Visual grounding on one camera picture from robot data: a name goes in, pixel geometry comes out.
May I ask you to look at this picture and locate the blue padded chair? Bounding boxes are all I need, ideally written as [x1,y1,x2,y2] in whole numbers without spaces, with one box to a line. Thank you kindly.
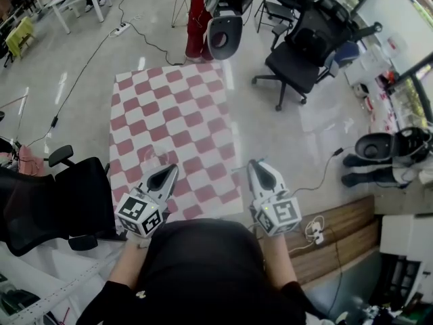
[333,41,361,77]

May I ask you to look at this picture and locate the black rounded shell device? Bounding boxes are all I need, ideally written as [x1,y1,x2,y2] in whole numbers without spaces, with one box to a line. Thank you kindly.
[355,127,432,165]

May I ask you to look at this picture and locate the yellow green chair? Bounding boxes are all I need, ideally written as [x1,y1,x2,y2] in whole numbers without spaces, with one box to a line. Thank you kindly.
[5,16,37,60]

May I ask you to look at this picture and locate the wooden slat bench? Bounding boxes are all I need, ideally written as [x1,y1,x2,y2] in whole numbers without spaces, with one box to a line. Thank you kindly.
[286,194,380,286]

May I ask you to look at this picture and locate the black power adapter cable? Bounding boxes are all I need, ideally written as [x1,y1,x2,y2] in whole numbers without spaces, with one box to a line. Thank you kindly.
[25,32,114,148]
[292,147,343,196]

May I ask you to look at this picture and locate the person's right forearm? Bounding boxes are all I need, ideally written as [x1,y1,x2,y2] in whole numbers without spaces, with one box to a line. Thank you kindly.
[262,235,298,289]

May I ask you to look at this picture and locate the black office chair with armrests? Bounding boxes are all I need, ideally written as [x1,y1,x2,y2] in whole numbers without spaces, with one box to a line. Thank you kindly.
[0,144,118,257]

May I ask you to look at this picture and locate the black mesh office chair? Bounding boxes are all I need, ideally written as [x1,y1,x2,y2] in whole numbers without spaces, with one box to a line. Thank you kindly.
[252,0,385,112]

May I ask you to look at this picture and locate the white box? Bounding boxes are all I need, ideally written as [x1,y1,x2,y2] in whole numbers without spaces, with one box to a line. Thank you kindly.
[379,213,427,260]

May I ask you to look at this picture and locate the clear wine glass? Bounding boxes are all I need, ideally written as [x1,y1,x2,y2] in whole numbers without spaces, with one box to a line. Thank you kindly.
[142,145,170,174]

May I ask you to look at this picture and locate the black folding chair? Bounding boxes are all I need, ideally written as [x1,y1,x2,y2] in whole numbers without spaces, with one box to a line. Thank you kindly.
[254,0,300,34]

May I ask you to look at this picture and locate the red white checkered tablecloth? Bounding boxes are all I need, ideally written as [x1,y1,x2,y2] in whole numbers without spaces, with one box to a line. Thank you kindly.
[108,62,245,221]

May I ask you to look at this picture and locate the person's left hand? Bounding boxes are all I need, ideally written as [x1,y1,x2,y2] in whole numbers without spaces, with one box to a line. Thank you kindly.
[125,230,152,250]

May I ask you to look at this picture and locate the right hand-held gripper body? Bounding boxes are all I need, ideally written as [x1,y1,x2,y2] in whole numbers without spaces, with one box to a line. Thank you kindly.
[249,190,302,237]

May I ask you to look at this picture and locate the grey rounded shell device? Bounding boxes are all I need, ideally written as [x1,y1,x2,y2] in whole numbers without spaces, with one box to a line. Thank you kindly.
[206,16,244,61]

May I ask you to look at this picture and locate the white metal shelf rack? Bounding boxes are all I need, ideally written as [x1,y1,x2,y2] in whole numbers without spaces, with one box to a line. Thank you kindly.
[0,238,126,325]

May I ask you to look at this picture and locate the pink bag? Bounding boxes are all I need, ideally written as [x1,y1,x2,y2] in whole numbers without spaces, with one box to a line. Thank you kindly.
[18,146,45,177]

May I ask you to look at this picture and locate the person's black top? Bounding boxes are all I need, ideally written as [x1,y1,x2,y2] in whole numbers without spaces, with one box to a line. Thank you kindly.
[76,218,339,325]

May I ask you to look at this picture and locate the person's left forearm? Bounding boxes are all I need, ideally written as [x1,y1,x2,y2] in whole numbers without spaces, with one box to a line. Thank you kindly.
[108,240,153,289]

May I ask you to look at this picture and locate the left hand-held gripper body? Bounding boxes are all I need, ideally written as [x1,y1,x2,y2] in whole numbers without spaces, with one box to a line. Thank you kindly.
[114,186,170,239]

